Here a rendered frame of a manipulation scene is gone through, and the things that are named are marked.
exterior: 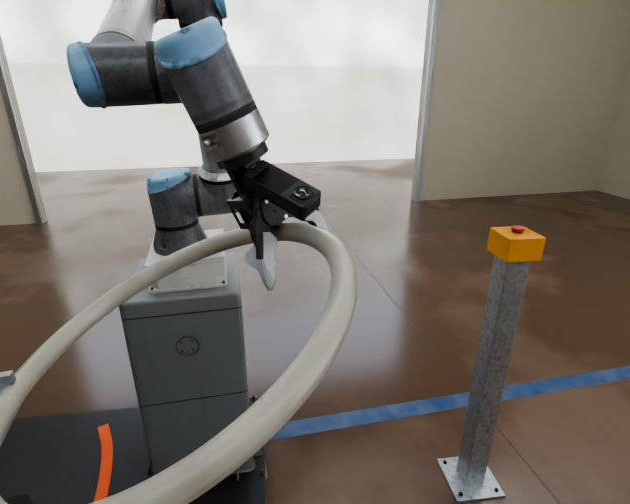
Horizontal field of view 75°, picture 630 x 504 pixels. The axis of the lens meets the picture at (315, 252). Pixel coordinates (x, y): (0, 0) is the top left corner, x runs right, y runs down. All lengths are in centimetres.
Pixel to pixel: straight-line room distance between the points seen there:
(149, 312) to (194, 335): 17
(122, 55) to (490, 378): 145
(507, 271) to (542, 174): 576
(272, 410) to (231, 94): 39
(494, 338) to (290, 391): 124
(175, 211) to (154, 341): 45
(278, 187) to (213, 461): 36
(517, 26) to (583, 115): 173
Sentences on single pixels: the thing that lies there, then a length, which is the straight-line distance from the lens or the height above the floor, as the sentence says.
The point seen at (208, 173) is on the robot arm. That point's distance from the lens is 142.
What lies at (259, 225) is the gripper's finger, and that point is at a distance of 60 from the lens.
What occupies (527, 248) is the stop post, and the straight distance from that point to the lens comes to 141.
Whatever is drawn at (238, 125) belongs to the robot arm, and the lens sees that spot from 57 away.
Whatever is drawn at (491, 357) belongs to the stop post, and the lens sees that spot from 159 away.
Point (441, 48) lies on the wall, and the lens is 599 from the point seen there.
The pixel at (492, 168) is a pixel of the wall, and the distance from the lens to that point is 660.
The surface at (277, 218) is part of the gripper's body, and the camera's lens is 61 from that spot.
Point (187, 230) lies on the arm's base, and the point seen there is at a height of 104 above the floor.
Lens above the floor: 150
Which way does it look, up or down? 22 degrees down
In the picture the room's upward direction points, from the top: straight up
